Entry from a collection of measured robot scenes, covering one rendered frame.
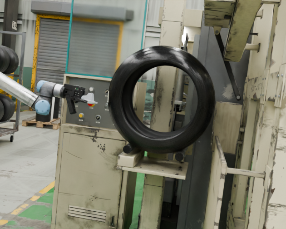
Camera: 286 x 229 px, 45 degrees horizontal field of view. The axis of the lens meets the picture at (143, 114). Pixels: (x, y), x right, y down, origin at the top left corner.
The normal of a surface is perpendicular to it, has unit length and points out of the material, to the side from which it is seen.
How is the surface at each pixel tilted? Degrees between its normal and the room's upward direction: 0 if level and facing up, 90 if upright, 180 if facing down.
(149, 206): 90
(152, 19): 90
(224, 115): 90
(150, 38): 90
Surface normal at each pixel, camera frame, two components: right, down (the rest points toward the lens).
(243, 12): -0.16, 0.96
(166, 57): -0.14, -0.11
